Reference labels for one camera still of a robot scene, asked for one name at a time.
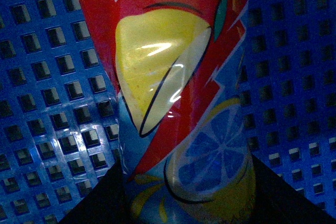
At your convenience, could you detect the blue plastic shopping basket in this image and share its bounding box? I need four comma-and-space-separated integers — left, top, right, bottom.
1, 0, 335, 223

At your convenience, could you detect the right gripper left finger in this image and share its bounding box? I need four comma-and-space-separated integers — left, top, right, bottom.
60, 163, 131, 224

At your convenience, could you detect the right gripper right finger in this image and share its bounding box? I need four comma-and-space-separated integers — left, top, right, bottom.
249, 156, 335, 224

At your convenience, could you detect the red yellow iced tea bottle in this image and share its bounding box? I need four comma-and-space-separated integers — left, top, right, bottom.
79, 0, 256, 223

